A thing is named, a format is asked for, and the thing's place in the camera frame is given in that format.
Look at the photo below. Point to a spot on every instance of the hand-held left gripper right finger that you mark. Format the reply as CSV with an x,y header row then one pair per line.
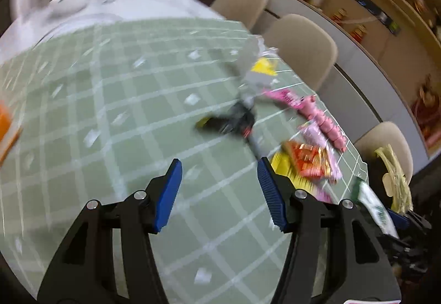
x,y
272,197

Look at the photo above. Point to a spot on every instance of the orange white box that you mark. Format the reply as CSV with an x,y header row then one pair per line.
x,y
6,128

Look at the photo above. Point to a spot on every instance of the dark wrapper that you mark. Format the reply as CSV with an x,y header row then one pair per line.
x,y
232,117

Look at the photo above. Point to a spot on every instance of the white green packet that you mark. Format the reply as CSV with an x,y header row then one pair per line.
x,y
373,209

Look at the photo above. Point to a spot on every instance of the pink plastic wrapper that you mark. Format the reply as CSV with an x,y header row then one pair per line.
x,y
323,193

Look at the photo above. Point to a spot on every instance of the yellow plastic bin bag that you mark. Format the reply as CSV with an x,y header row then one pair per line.
x,y
396,180

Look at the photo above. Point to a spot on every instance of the pink caterpillar toy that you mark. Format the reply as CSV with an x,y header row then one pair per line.
x,y
324,119

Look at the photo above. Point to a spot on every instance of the clear box yellow insert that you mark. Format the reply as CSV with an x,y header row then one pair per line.
x,y
263,67

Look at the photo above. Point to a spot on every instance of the beige wall shelf cabinet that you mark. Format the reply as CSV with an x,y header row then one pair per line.
x,y
379,59

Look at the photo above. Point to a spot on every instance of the orange snack wrapper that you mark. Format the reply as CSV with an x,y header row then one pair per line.
x,y
308,159

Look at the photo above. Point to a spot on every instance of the black power strip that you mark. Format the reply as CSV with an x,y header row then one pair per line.
x,y
373,5

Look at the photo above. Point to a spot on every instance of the plain yellow wrapper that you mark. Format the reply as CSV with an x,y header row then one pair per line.
x,y
284,167

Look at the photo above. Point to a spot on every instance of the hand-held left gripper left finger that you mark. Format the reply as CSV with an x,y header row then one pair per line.
x,y
167,197

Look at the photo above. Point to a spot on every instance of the green checkered tablecloth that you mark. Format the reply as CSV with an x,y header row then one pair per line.
x,y
120,117

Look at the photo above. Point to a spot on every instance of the red seated figurine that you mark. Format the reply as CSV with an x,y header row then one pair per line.
x,y
359,32
339,15

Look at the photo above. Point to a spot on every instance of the clear pinkish plastic wrapper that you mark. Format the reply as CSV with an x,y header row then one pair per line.
x,y
315,134

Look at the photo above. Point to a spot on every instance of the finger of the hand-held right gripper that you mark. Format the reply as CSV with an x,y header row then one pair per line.
x,y
399,218

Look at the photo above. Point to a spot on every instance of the pink cartoon wrapper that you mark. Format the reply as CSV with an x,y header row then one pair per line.
x,y
284,97

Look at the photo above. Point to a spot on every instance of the beige dining chair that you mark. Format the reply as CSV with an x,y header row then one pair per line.
x,y
389,142
241,4
303,45

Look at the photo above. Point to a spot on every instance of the large brown flower bag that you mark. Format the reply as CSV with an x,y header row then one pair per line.
x,y
427,111

